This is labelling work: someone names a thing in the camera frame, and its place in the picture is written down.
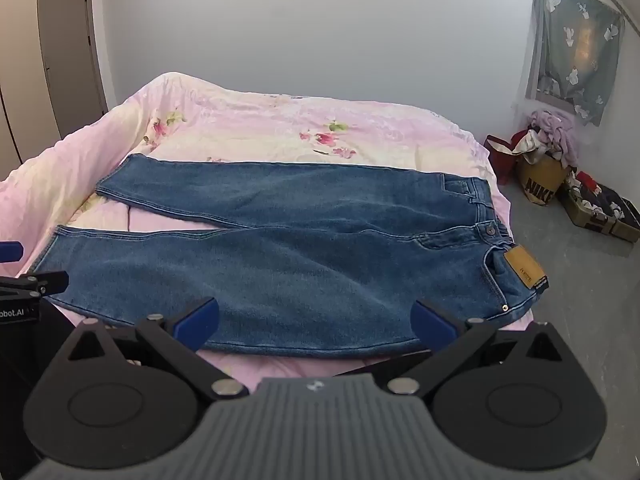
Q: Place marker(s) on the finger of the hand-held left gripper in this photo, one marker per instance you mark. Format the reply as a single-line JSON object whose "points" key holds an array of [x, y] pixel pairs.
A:
{"points": [[45, 282], [11, 252]]}

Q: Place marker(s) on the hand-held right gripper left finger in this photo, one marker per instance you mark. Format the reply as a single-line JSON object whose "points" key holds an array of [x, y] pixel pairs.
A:
{"points": [[199, 320]]}

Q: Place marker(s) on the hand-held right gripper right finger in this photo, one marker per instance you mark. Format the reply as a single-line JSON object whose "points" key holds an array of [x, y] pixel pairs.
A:
{"points": [[429, 322]]}

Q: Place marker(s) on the blue denim pants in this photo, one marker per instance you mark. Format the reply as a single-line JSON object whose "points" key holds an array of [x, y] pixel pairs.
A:
{"points": [[300, 240]]}

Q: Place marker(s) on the red bag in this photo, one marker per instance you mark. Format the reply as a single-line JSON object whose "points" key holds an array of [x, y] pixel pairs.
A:
{"points": [[500, 160]]}

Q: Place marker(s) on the brown paper bag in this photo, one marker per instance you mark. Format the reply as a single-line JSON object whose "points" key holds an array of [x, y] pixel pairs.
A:
{"points": [[540, 182]]}

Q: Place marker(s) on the beige wardrobe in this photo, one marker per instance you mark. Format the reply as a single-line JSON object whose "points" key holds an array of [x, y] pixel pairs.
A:
{"points": [[20, 60]]}

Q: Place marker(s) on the pink floral blanket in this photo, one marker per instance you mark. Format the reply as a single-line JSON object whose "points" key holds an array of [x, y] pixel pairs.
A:
{"points": [[250, 120]]}

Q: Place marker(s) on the grey door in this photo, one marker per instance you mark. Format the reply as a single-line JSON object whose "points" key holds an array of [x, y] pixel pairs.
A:
{"points": [[70, 50]]}

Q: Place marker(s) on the cardboard box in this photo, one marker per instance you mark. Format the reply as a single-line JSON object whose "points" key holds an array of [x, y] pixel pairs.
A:
{"points": [[615, 222]]}

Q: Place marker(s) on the red garment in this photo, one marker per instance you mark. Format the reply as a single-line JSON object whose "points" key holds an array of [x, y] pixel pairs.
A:
{"points": [[590, 184]]}

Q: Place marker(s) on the purple clothes pile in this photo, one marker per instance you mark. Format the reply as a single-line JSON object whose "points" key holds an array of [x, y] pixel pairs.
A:
{"points": [[555, 130]]}

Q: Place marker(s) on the grey-green printed curtain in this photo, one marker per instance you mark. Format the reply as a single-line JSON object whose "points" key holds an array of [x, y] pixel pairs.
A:
{"points": [[575, 35]]}

